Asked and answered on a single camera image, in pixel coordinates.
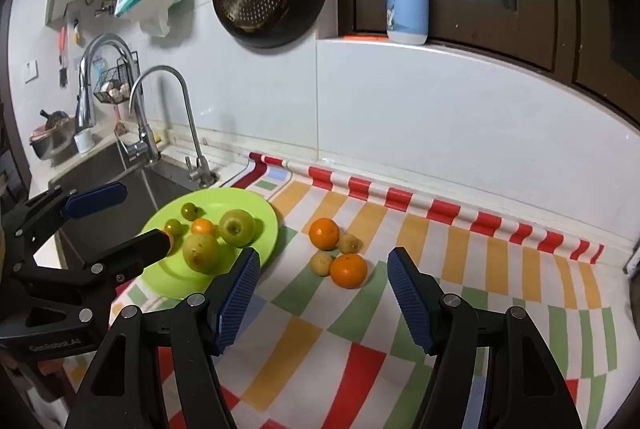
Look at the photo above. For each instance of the orange plastic strip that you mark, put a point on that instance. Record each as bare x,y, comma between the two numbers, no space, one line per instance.
365,37

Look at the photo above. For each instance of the large chrome pull-down faucet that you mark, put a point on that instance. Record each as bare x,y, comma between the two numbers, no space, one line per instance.
85,109

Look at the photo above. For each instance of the white garlic bulb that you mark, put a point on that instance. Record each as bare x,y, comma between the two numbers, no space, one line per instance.
106,86
118,93

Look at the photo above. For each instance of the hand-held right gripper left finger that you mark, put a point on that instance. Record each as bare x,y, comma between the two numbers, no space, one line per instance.
237,299

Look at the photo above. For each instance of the brown-spotted yellow-green jujube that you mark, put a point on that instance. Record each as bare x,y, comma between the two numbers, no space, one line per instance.
201,251

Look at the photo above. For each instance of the smooth yellow-green jujube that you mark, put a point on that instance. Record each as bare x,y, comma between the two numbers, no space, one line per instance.
236,226

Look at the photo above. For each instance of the green plastic plate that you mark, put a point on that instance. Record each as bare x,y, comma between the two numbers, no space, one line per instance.
217,203

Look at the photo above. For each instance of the white cup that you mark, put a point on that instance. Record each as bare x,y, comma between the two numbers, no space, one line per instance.
84,141

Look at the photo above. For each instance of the striped colourful tablecloth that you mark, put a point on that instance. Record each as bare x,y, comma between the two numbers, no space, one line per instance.
325,339

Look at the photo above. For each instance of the small brown kiwi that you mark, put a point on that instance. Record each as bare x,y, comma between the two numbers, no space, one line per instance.
321,263
349,243

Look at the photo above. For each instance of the small green tangerine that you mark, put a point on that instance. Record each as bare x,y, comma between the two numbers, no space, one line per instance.
173,226
189,210

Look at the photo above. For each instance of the small orange mandarin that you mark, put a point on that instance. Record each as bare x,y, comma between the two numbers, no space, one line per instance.
203,227

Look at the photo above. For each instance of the stainless steel sink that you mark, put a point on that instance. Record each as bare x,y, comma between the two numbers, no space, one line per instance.
160,176

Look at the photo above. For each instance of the white plastic bag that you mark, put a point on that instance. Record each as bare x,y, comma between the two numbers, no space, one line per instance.
157,21

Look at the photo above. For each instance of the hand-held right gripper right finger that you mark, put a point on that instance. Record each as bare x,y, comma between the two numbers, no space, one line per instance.
412,304

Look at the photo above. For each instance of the white light switch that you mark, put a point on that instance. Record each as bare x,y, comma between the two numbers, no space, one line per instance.
31,70

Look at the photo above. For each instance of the slim chrome gooseneck faucet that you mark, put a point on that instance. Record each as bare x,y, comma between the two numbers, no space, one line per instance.
200,169

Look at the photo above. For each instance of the steel bowl with dark pan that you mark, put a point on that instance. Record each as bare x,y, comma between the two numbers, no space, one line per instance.
50,139

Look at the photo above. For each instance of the metal wall tap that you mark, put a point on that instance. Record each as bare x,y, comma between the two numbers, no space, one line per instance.
106,6

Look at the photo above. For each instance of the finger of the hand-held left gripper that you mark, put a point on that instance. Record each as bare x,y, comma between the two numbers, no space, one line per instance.
95,201
130,254

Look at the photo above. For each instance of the dark brown window frame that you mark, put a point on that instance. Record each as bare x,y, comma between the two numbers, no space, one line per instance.
550,34

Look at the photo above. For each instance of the red black hanging brush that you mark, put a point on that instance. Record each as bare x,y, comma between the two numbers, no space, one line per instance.
63,59

